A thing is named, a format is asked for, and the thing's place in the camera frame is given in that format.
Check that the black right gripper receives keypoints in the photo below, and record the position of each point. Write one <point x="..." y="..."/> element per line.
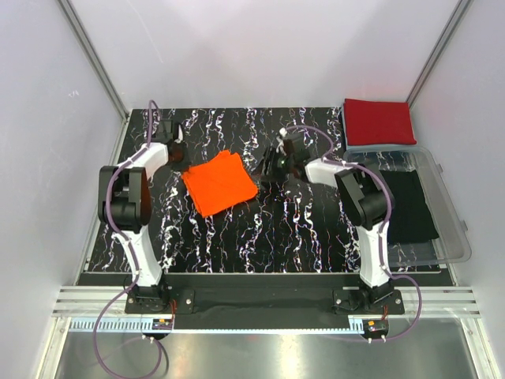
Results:
<point x="270" y="155"/>

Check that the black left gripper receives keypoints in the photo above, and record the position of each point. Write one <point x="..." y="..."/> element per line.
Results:
<point x="184" y="165"/>

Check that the orange t-shirt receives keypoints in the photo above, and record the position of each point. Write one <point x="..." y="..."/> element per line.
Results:
<point x="219" y="184"/>

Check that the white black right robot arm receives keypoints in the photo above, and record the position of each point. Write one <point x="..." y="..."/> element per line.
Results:
<point x="366" y="199"/>

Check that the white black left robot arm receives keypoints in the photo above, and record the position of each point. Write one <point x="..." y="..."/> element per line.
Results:
<point x="125" y="206"/>

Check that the red folded t-shirt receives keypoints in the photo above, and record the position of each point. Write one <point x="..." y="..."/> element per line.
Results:
<point x="376" y="122"/>

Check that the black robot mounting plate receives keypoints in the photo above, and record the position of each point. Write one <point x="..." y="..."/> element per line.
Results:
<point x="185" y="300"/>

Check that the black folded t-shirt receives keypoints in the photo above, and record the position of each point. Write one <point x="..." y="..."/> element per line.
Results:
<point x="411" y="220"/>

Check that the clear plastic bin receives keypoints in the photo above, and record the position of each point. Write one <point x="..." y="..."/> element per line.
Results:
<point x="452" y="245"/>

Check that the slotted cable duct rail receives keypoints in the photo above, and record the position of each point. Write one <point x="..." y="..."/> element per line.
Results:
<point x="156" y="325"/>

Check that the aluminium extrusion rail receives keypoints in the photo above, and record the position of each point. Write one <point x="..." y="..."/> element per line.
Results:
<point x="436" y="301"/>

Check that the left aluminium frame post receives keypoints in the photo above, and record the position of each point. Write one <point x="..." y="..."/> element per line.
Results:
<point x="76" y="25"/>

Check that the aluminium frame post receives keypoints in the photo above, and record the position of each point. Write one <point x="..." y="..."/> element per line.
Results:
<point x="457" y="16"/>
<point x="76" y="25"/>

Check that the right aluminium frame post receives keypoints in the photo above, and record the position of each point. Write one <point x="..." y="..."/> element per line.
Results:
<point x="457" y="16"/>

